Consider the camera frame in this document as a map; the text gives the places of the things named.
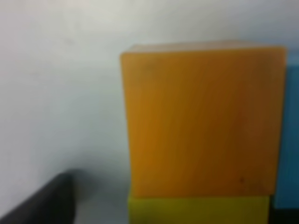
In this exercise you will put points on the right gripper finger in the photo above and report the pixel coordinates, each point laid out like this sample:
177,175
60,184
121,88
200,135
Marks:
54,203

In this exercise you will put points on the orange block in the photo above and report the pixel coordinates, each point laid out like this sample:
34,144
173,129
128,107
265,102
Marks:
204,120

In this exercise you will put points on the yellow block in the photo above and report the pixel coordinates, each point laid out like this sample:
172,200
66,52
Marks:
202,210

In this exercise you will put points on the blue block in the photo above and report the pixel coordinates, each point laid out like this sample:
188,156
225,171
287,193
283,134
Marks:
287,187

